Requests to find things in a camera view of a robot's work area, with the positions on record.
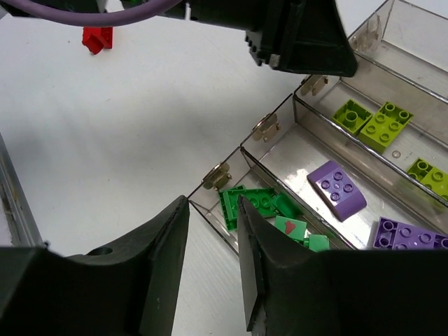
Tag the lime green lego brick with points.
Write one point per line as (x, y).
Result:
(384, 127)

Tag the green square lego brick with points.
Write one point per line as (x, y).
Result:
(294, 229)

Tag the lime square lego brick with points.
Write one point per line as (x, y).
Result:
(352, 117)

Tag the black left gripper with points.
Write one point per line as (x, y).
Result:
(292, 36)

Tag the clear bin front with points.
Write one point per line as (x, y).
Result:
(234, 198)

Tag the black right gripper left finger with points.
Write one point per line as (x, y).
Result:
(128, 286)

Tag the green curved lego piece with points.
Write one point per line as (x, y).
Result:
(285, 206)

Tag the small green lego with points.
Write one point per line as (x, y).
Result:
(318, 242)

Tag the small red lego brick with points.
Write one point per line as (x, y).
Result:
(95, 39)

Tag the lime curved lego piece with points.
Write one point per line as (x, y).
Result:
(430, 176)

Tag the purple lego with lime top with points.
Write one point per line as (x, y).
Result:
(394, 235)

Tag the purple curved lego brick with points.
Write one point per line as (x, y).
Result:
(337, 190)

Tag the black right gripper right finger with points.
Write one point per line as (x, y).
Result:
(346, 292)

